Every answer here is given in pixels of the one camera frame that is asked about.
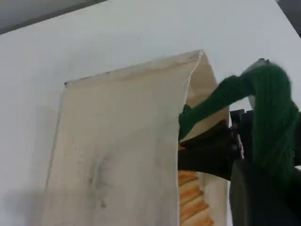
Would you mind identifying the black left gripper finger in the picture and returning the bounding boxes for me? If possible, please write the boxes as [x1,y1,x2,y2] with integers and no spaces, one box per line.
[229,157,301,226]

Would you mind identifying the white canvas bag green handle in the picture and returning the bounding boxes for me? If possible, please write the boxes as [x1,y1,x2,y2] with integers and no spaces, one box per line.
[35,48,301,226]

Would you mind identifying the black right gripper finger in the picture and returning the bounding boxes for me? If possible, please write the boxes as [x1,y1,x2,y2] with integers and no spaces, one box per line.
[177,122,236,183]

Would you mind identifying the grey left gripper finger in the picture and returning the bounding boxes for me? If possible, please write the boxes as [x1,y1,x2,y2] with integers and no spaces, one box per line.
[243,58,271,73]

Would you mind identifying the long ridged golden bread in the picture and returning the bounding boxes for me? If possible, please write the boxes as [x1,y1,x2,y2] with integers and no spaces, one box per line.
[178,143,215,226]

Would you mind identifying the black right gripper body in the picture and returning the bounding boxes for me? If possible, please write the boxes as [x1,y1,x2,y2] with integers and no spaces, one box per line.
[230,109,256,163]

